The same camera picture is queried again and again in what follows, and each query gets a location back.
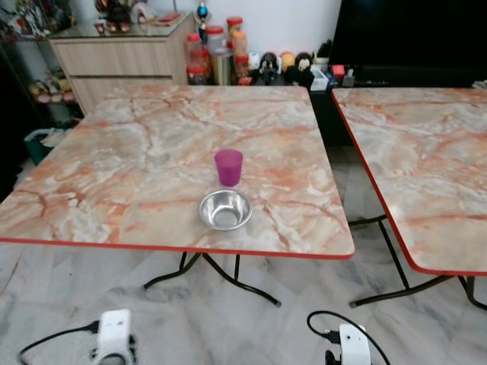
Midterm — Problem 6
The purple plastic cup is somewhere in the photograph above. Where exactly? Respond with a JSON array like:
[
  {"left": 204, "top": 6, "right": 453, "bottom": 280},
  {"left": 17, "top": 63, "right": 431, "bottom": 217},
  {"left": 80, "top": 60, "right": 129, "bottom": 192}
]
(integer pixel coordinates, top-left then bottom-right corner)
[{"left": 213, "top": 148, "right": 245, "bottom": 189}]

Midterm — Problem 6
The yellow plush toy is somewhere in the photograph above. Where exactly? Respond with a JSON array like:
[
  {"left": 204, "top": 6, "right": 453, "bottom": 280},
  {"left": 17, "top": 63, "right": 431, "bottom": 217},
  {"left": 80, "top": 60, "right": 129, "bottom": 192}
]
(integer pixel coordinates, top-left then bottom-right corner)
[{"left": 279, "top": 51, "right": 297, "bottom": 74}]

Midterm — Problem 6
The glass display shelf with toys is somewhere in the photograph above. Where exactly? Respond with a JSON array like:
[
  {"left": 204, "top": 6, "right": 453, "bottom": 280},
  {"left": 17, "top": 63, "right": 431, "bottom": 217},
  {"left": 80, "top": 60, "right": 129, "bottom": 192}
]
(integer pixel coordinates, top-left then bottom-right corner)
[{"left": 0, "top": 0, "right": 78, "bottom": 109}]

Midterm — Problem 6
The tall red-lidded plastic jar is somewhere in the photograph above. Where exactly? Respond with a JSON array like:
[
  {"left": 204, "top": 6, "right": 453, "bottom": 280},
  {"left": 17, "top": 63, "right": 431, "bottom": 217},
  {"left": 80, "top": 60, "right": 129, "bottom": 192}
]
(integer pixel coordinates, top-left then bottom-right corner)
[{"left": 186, "top": 33, "right": 208, "bottom": 85}]

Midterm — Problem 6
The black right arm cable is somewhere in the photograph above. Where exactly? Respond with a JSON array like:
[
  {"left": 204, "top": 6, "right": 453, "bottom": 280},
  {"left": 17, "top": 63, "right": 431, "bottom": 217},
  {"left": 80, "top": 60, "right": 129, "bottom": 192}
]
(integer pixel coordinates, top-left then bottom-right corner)
[{"left": 307, "top": 309, "right": 391, "bottom": 365}]

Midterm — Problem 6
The steel canister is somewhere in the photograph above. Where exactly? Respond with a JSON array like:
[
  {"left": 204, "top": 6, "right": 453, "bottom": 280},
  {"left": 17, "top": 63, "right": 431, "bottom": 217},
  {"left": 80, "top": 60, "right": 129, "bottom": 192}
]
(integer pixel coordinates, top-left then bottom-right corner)
[{"left": 210, "top": 49, "right": 234, "bottom": 87}]

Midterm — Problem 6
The marble folding table with bowls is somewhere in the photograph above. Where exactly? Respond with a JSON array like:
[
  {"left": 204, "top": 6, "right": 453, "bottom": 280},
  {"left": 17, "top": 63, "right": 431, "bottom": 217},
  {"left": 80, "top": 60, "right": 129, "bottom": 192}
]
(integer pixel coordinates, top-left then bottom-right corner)
[{"left": 0, "top": 83, "right": 357, "bottom": 309}]

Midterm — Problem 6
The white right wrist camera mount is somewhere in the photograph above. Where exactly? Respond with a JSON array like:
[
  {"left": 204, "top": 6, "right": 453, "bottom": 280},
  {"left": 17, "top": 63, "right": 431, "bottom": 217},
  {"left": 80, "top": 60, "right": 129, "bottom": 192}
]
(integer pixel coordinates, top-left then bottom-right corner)
[{"left": 336, "top": 323, "right": 374, "bottom": 365}]

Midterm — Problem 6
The green plastic bin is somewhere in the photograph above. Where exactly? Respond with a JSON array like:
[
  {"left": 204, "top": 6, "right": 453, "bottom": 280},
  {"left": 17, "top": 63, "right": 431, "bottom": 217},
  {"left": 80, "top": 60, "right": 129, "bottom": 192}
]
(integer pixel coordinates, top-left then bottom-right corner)
[{"left": 22, "top": 127, "right": 75, "bottom": 166}]

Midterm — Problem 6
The black toy figure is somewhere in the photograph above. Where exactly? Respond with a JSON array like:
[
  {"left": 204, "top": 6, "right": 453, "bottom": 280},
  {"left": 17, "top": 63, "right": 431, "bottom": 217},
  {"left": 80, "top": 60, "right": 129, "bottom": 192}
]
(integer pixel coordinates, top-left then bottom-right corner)
[{"left": 258, "top": 52, "right": 280, "bottom": 85}]

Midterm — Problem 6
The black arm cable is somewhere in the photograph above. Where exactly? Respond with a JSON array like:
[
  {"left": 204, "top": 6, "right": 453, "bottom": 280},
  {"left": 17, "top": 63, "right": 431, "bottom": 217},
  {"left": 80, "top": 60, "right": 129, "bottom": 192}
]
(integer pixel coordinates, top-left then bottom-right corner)
[
  {"left": 307, "top": 309, "right": 391, "bottom": 365},
  {"left": 17, "top": 320, "right": 102, "bottom": 365}
]

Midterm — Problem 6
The black plush toy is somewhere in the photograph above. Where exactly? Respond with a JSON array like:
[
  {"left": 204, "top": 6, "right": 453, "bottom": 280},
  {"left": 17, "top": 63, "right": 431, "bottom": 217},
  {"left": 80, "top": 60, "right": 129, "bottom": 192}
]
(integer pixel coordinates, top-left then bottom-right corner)
[{"left": 294, "top": 51, "right": 315, "bottom": 86}]

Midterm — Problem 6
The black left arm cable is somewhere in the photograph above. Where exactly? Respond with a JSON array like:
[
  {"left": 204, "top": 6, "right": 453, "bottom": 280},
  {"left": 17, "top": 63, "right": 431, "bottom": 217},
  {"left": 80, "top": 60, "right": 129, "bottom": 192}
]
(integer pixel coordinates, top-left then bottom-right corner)
[{"left": 17, "top": 320, "right": 102, "bottom": 365}]

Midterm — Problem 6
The wooden drawer cabinet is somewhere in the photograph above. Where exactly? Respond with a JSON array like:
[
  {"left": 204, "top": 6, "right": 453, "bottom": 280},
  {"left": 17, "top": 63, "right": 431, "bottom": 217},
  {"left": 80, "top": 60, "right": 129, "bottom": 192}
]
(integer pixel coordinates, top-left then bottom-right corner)
[{"left": 49, "top": 12, "right": 196, "bottom": 116}]

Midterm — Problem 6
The black television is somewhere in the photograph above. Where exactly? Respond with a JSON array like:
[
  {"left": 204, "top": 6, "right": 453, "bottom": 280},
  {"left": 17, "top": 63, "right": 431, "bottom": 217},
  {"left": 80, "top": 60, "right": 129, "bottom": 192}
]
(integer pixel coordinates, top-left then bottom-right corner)
[{"left": 328, "top": 0, "right": 487, "bottom": 75}]

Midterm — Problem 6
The small steel bowl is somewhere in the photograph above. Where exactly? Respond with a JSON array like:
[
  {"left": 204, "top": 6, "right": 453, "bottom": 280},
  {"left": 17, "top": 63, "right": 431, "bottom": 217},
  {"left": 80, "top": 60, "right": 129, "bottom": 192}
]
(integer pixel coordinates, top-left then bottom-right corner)
[{"left": 198, "top": 189, "right": 254, "bottom": 232}]

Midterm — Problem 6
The wide red-lidded white jar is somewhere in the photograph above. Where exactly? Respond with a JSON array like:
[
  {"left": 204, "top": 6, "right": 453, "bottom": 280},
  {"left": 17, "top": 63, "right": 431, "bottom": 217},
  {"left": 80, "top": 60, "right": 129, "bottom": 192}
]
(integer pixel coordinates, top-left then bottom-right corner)
[{"left": 205, "top": 25, "right": 228, "bottom": 52}]

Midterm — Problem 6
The small white box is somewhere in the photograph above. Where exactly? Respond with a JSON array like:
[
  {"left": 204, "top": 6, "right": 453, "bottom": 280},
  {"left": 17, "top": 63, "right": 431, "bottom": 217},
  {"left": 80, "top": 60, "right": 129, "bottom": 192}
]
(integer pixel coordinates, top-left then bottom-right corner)
[{"left": 310, "top": 66, "right": 330, "bottom": 91}]

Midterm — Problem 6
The empty marble folding table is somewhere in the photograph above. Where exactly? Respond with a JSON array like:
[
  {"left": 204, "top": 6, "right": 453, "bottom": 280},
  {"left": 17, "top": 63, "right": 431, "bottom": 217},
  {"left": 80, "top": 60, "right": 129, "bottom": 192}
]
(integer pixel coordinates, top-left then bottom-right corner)
[{"left": 332, "top": 87, "right": 487, "bottom": 313}]

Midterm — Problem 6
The small trophy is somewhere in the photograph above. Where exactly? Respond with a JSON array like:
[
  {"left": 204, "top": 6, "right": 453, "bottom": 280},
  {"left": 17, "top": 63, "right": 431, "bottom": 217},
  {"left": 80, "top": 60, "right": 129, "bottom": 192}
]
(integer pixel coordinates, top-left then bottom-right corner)
[{"left": 196, "top": 2, "right": 212, "bottom": 32}]

